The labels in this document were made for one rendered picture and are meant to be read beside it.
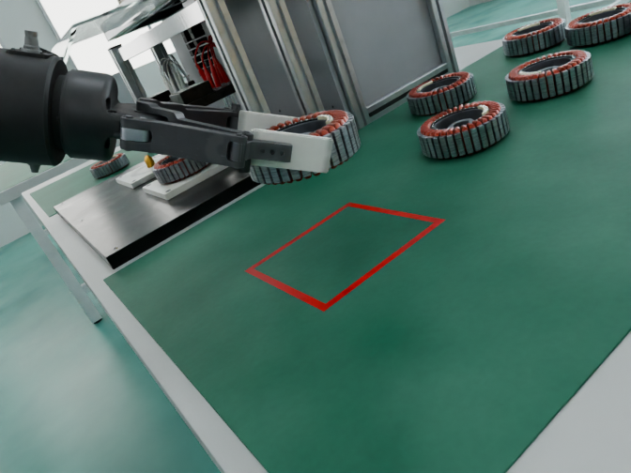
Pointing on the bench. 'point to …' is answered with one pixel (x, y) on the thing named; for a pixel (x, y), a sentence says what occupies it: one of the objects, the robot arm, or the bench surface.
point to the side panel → (385, 50)
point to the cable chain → (196, 42)
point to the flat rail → (183, 20)
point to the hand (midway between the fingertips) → (296, 140)
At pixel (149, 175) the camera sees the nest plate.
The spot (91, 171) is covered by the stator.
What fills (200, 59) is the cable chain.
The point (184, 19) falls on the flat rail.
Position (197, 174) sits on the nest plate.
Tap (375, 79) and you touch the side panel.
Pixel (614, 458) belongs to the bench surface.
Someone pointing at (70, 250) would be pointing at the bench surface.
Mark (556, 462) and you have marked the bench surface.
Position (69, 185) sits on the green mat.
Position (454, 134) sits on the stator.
